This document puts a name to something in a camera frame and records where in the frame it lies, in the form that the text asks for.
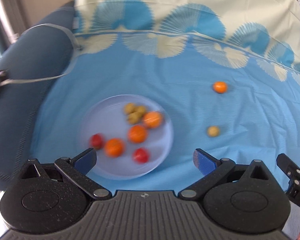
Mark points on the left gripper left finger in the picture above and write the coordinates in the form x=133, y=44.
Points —
x=74, y=171

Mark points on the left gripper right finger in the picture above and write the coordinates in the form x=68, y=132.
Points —
x=215, y=172

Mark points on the red tomato with stem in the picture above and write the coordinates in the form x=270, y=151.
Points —
x=96, y=141

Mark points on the small orange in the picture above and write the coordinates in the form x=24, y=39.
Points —
x=220, y=87
x=137, y=134
x=114, y=147

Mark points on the red cherry tomato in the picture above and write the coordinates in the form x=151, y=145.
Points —
x=141, y=155

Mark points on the tan longan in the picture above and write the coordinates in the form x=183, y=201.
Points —
x=129, y=108
x=213, y=131
x=134, y=118
x=141, y=110

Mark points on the plastic-wrapped orange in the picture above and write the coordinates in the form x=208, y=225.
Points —
x=152, y=119

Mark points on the tan longan top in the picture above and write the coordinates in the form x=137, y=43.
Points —
x=129, y=108

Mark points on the tan longan bottom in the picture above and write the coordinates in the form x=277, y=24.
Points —
x=213, y=131

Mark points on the light blue plate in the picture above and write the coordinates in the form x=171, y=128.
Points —
x=107, y=117

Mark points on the blue fan-pattern bed sheet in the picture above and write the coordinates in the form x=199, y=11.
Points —
x=173, y=51

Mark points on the blue sofa armrest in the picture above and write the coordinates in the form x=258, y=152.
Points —
x=39, y=53

